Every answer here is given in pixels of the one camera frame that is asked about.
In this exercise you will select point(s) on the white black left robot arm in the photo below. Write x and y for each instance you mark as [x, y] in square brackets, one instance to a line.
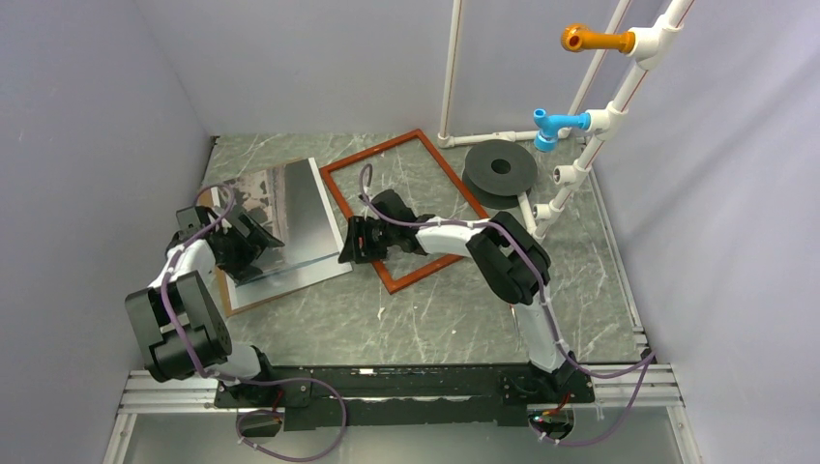
[178, 327]

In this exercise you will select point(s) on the brown frame backing board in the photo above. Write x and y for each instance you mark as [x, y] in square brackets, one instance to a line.
[224, 197]

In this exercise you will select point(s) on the landscape photo print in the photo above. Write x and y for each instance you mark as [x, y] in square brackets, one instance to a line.
[290, 200]

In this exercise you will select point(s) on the blue pipe peg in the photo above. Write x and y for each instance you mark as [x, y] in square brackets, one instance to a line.
[549, 126]

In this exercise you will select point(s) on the white pvc pipe rack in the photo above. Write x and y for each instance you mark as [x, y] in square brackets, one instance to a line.
[645, 46]

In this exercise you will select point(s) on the orange pipe peg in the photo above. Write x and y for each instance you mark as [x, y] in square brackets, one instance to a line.
[579, 37]

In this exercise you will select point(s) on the orange wooden picture frame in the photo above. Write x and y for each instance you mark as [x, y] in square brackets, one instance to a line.
[391, 284]

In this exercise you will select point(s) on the black filament spool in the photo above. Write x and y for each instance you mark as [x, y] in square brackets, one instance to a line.
[497, 172]

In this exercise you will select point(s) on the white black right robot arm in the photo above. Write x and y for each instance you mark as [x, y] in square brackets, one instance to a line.
[514, 266]

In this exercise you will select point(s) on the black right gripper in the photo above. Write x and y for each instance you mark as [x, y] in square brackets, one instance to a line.
[358, 227]

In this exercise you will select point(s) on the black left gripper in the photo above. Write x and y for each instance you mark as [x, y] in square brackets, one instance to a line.
[253, 245]

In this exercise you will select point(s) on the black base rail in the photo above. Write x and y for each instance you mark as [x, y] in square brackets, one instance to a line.
[505, 394]

